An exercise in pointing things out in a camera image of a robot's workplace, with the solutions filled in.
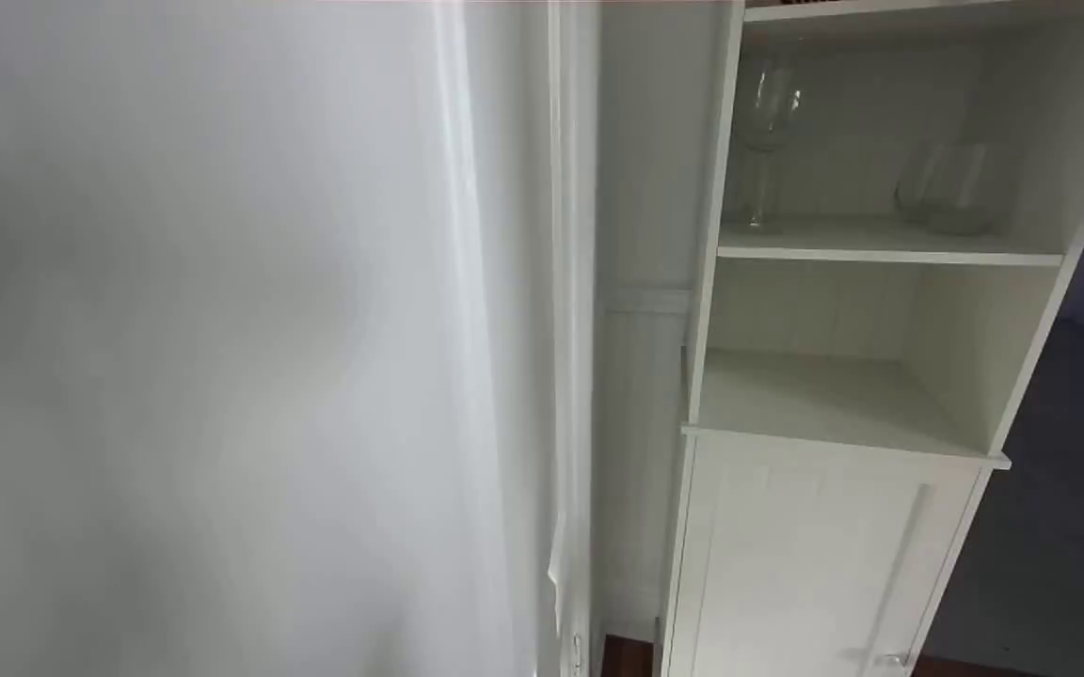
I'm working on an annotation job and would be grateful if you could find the tall clear wine glass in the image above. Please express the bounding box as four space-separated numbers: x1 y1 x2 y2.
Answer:
741 53 801 234

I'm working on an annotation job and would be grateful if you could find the short clear glass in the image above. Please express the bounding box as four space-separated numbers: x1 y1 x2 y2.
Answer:
890 145 992 234

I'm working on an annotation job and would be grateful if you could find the white cabinet door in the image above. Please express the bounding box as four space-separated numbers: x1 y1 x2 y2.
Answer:
662 432 992 677

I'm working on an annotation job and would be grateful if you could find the white shelf cabinet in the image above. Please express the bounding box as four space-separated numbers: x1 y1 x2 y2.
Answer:
656 0 1084 677

